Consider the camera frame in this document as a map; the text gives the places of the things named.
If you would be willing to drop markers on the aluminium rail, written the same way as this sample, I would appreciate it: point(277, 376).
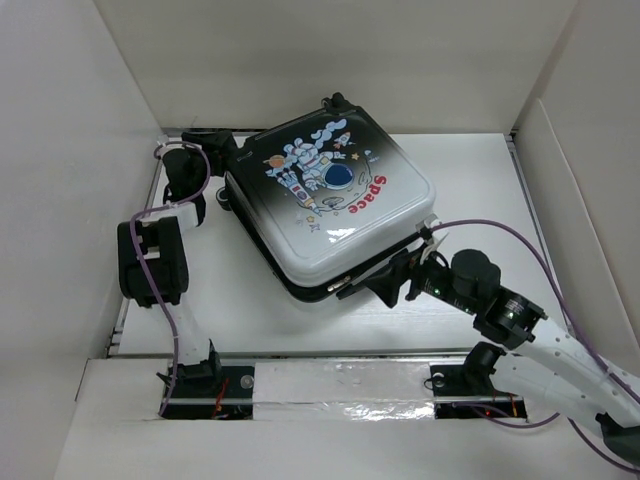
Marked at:
point(343, 354)

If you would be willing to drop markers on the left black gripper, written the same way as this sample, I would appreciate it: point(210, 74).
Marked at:
point(216, 147)

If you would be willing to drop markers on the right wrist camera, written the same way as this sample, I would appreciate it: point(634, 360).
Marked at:
point(432, 240)

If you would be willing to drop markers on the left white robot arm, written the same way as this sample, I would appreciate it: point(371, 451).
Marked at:
point(152, 262)

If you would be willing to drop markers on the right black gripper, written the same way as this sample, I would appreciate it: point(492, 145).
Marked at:
point(403, 267)

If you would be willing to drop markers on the small space-print suitcase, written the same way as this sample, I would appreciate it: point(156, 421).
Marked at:
point(327, 198)

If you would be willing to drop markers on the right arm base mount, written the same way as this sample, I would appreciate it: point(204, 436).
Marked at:
point(458, 397)

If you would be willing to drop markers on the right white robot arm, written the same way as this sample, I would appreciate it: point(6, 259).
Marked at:
point(522, 350)

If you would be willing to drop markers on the silver foil tape strip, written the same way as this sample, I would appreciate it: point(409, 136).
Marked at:
point(342, 390)

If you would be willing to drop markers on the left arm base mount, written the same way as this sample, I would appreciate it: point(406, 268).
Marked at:
point(231, 398)

